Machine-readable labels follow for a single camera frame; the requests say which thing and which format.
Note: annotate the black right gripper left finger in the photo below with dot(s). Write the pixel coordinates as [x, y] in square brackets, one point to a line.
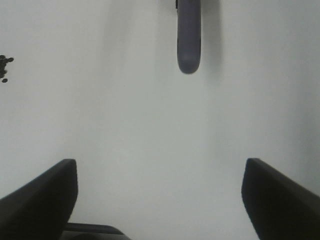
[40, 209]

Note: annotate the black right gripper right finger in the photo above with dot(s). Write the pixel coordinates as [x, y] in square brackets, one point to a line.
[278, 207]

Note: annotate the pile of coffee beans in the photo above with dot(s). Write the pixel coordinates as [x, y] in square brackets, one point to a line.
[3, 64]

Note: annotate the grey hand brush black bristles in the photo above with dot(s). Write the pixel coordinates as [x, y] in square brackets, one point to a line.
[189, 35]

